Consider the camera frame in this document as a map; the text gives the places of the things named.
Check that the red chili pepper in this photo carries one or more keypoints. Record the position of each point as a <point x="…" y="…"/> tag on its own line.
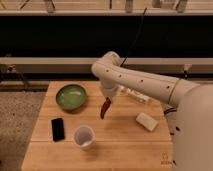
<point x="105" y="107"/>

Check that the green ceramic bowl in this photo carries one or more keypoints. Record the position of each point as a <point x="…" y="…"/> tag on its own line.
<point x="71" y="97"/>

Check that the white soap bar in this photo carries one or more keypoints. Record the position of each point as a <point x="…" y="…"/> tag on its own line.
<point x="147" y="121"/>

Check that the black smartphone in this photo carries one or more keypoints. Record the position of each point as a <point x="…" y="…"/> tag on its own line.
<point x="58" y="129"/>

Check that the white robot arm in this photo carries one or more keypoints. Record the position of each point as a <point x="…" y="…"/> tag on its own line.
<point x="193" y="136"/>

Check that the grey metal rail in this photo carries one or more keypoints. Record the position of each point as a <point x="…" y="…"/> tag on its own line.
<point x="82" y="65"/>

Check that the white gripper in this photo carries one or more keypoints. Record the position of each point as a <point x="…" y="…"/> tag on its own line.
<point x="109" y="92"/>

